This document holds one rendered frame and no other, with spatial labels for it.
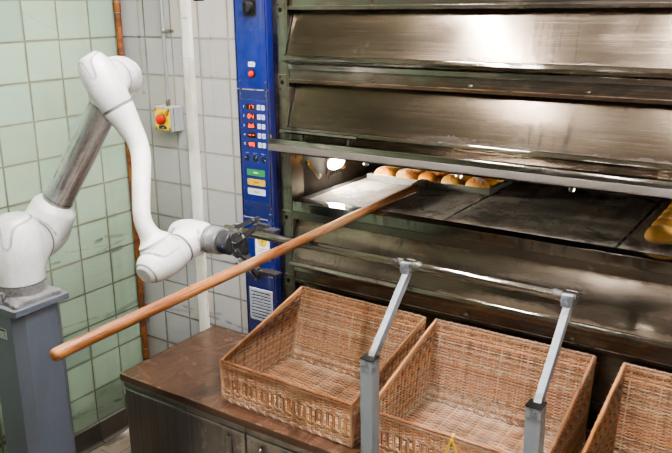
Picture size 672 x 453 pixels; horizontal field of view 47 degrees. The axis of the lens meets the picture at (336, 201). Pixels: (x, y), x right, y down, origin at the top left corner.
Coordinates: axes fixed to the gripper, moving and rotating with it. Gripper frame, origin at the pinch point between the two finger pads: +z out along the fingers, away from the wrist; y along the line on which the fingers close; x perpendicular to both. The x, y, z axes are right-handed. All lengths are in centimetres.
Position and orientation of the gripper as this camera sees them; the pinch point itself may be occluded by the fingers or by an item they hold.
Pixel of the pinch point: (275, 252)
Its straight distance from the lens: 231.7
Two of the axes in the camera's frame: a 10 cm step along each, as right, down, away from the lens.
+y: 0.1, 9.7, 2.5
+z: 8.4, 1.3, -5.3
